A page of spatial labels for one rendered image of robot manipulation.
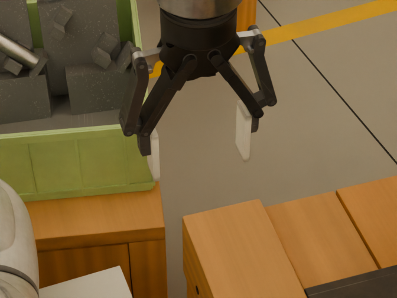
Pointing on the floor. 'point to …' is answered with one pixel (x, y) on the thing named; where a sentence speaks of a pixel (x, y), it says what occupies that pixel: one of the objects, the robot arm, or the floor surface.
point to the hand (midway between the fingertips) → (198, 149)
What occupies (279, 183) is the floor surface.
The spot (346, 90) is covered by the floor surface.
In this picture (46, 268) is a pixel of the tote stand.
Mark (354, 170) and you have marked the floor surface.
